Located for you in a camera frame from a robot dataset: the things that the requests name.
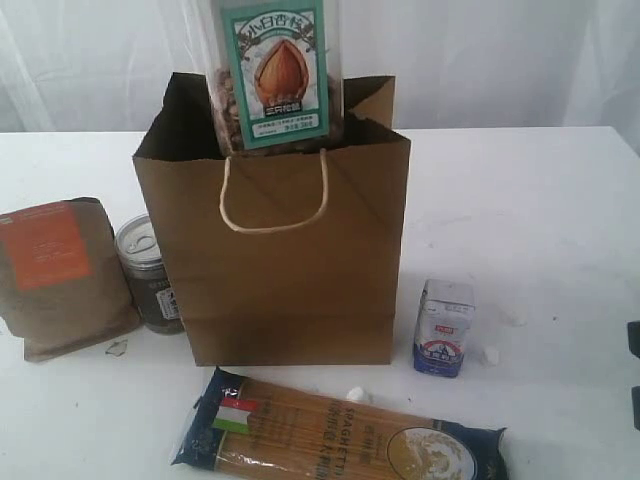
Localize clear nut jar tan lid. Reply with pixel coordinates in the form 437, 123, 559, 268
201, 0, 344, 156

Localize brown paper bag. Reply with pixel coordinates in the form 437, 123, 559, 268
133, 73, 411, 366

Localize white marshmallow far right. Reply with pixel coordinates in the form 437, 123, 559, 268
505, 308, 527, 327

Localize white marshmallow right of carton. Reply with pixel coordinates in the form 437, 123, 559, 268
481, 346, 500, 367

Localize white blue milk carton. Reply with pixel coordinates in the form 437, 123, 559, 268
412, 279, 476, 378

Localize white marshmallow near spaghetti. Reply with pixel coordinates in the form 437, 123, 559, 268
346, 386, 372, 404

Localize spaghetti packet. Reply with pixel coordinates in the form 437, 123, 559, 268
173, 369, 508, 479

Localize dark jar silver pull lid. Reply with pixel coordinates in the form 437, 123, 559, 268
115, 215, 184, 335

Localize clear plastic scrap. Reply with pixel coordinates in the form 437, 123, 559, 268
105, 339, 128, 358

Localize brown pouch orange label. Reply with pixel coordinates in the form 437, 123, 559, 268
1, 197, 141, 363

